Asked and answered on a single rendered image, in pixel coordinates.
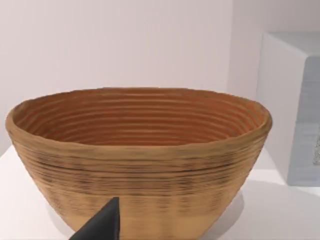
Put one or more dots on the pale grey cabinet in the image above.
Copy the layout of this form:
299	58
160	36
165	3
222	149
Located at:
295	112

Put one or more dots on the brown woven basket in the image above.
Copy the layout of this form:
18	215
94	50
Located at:
140	160

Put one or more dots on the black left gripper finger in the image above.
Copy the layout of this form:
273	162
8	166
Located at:
107	222

